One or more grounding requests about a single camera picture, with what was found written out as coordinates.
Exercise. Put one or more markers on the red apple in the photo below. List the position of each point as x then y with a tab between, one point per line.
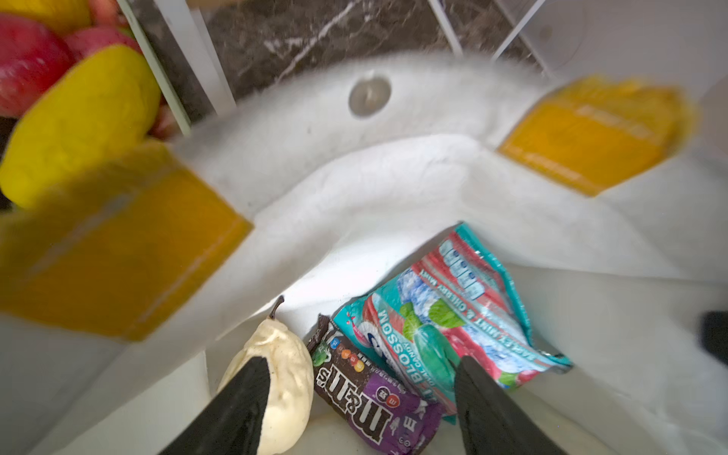
33	59

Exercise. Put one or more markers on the small wooden side table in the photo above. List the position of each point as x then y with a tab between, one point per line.
259	43

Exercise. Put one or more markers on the teal candy bag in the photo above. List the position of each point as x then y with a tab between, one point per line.
456	300

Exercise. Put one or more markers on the green plastic basket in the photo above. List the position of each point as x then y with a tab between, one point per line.
177	108

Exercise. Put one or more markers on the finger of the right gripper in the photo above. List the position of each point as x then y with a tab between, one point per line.
714	335

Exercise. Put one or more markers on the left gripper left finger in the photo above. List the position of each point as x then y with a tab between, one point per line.
232	423

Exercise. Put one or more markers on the cream garlic bulb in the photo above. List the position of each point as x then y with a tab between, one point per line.
290	397

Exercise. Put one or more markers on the white grocery bag yellow handles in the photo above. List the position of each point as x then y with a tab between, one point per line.
607	202

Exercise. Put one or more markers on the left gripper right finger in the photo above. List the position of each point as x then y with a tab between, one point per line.
490	421

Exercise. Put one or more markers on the purple m&m packet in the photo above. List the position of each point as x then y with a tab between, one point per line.
380	410

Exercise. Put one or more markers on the long yellow fruit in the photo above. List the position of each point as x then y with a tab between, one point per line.
104	106

